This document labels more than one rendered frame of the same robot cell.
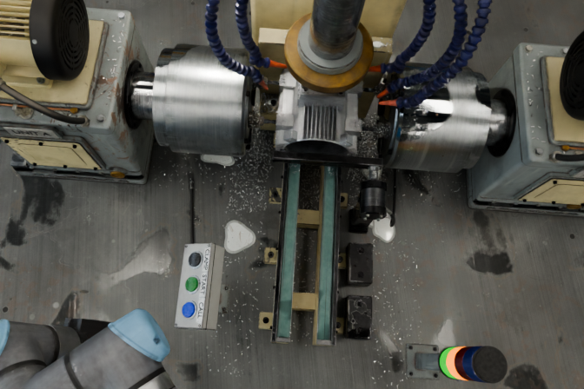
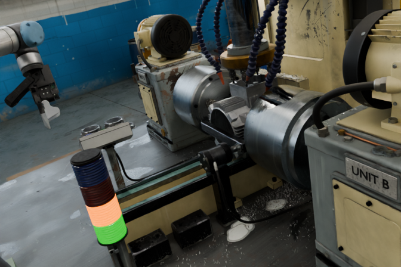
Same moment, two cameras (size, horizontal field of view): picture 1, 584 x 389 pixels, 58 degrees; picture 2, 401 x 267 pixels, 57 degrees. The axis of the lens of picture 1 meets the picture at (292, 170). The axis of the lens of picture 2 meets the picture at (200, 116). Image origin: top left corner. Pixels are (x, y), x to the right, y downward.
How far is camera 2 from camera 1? 125 cm
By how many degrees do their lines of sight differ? 64
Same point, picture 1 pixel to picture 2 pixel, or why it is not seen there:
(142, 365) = (15, 26)
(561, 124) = (356, 118)
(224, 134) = (187, 94)
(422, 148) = (258, 123)
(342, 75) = (236, 56)
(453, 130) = (280, 112)
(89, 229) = (136, 154)
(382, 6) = (323, 69)
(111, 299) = not seen: hidden behind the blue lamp
